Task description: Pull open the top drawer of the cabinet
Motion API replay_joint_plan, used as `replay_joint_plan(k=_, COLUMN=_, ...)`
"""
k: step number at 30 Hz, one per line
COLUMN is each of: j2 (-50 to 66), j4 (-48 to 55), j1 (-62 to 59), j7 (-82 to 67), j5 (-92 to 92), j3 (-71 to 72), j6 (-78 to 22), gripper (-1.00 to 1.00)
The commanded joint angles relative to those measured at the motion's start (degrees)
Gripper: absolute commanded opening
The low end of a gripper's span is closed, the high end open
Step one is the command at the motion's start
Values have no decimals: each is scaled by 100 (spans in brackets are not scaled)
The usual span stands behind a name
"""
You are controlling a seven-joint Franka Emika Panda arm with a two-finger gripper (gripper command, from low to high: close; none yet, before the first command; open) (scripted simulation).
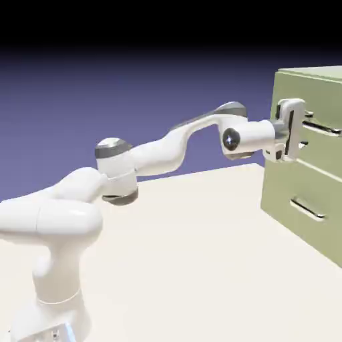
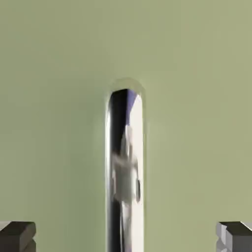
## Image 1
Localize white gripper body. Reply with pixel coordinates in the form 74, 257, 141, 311
277, 98, 307, 162

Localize green drawer front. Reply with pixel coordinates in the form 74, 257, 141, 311
260, 157, 342, 269
266, 69, 342, 184

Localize green painted cabinet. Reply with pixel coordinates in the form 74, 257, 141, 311
260, 65, 342, 269

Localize silver metal drawer handle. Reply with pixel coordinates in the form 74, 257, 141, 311
302, 119, 342, 138
289, 196, 327, 222

